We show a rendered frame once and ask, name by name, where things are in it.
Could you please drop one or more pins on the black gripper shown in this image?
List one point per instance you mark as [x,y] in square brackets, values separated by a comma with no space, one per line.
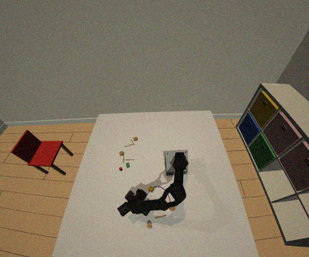
[127,197]

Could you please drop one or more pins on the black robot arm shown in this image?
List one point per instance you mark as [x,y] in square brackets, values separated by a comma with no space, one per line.
[136,204]

